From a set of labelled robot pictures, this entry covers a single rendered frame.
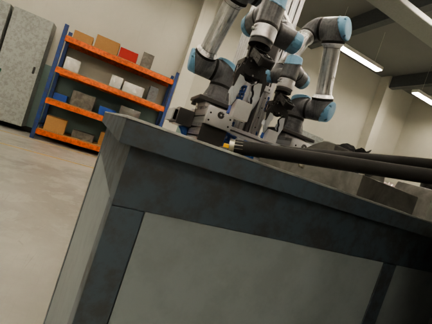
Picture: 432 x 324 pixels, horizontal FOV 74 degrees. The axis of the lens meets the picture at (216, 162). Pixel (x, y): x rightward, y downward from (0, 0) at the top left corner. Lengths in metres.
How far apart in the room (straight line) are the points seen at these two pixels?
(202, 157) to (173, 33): 6.23
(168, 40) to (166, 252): 6.20
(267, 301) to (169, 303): 0.20
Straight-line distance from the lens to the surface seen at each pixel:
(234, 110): 0.85
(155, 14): 6.65
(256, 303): 0.62
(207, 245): 0.50
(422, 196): 1.26
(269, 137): 1.27
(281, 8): 0.98
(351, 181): 0.87
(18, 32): 6.26
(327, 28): 1.71
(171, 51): 6.53
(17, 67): 6.18
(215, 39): 1.48
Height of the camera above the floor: 0.79
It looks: 2 degrees down
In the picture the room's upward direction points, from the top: 19 degrees clockwise
